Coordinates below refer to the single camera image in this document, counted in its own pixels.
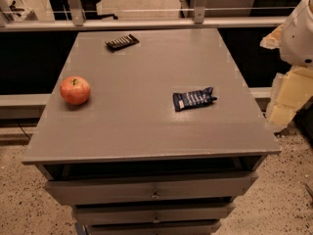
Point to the black rxbar chocolate wrapper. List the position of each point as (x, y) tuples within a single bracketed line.
[(122, 42)]

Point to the red apple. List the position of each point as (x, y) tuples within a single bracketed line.
[(75, 90)]

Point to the bottom grey drawer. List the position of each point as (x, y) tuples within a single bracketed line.
[(200, 227)]

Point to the grey drawer cabinet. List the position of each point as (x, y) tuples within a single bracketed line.
[(129, 128)]

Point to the middle grey drawer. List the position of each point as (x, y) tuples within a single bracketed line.
[(154, 214)]

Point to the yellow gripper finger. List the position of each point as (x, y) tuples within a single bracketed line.
[(273, 39), (290, 92)]

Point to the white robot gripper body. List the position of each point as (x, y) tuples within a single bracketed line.
[(297, 40)]

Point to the top grey drawer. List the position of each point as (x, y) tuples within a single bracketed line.
[(148, 189)]

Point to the grey metal rail frame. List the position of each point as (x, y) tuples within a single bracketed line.
[(37, 15)]

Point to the blue rxbar blueberry wrapper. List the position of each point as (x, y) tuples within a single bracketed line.
[(193, 99)]

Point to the grey drawer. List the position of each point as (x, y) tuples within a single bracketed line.
[(154, 214), (200, 227), (148, 189)]

